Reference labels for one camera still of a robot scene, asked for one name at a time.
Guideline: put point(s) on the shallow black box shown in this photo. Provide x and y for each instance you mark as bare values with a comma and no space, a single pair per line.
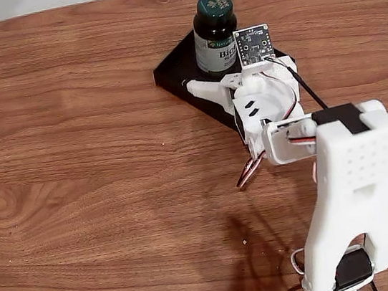
175,65

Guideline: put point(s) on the green-capped pill bottle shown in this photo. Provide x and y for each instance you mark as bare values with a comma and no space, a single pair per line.
214,34

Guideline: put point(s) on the camera board on white bracket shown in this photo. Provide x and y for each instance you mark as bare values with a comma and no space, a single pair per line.
254,44

